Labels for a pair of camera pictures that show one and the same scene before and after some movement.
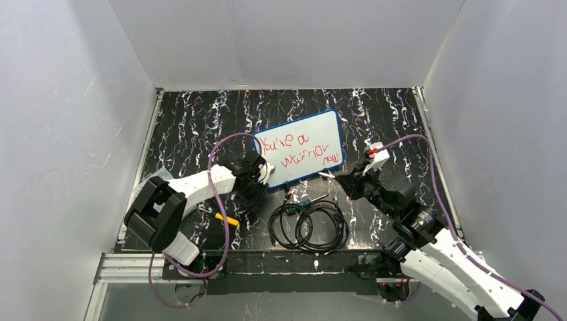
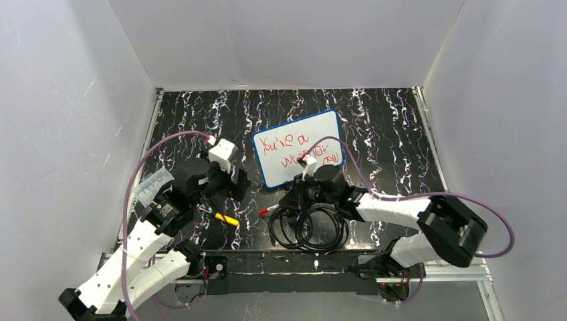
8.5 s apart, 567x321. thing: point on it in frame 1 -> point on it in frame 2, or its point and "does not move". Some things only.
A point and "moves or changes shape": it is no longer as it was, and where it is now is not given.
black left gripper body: [259, 176] -> [237, 184]
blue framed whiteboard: [303, 148] does not move
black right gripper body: [354, 182] -> [299, 198]
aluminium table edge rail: [436, 157] does not move
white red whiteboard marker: [327, 175] moves or changes shape
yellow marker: [229, 220] does not move
